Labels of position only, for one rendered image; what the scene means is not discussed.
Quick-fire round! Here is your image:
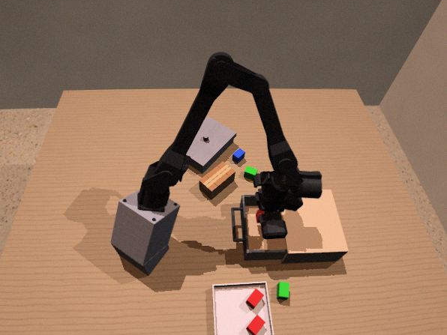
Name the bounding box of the green block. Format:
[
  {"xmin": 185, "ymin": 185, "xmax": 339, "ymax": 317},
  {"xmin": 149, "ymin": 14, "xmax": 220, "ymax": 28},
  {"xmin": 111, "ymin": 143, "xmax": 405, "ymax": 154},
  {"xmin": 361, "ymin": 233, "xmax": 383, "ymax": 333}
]
[
  {"xmin": 277, "ymin": 282, "xmax": 290, "ymax": 300},
  {"xmin": 244, "ymin": 166, "xmax": 258, "ymax": 180}
]

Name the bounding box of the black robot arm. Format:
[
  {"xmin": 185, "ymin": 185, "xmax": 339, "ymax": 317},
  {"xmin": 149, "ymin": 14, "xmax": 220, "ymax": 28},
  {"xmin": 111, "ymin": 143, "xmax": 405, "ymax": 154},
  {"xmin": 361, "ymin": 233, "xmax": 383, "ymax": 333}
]
[{"xmin": 137, "ymin": 52, "xmax": 323, "ymax": 212}]

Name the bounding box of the blue block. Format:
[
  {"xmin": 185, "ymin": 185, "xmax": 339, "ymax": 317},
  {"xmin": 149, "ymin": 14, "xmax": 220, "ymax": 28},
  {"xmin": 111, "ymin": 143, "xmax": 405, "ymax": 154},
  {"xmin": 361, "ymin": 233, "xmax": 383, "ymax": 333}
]
[{"xmin": 232, "ymin": 148, "xmax": 245, "ymax": 163}]

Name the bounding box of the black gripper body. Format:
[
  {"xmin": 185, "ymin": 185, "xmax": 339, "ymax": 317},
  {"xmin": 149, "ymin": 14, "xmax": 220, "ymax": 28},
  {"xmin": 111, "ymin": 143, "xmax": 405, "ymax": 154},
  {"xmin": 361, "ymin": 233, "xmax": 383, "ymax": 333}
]
[{"xmin": 253, "ymin": 173, "xmax": 288, "ymax": 239}]

